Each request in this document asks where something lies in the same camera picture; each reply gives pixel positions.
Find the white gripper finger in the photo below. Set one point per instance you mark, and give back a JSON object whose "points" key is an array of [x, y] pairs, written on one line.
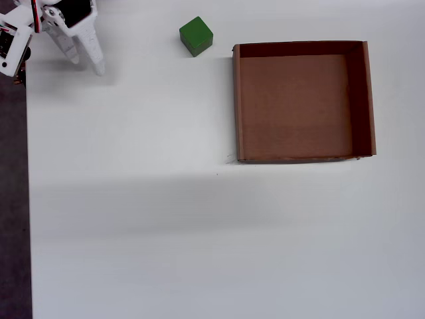
{"points": [[64, 43], [89, 50]]}

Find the green cube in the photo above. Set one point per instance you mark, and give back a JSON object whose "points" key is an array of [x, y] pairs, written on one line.
{"points": [[196, 35]]}

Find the brown cardboard box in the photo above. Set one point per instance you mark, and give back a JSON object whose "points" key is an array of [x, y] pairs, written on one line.
{"points": [[295, 109]]}

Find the small brown connector board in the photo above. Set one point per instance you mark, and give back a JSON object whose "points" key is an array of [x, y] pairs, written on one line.
{"points": [[19, 79]]}

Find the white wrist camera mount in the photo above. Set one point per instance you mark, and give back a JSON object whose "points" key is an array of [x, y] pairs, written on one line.
{"points": [[13, 50]]}

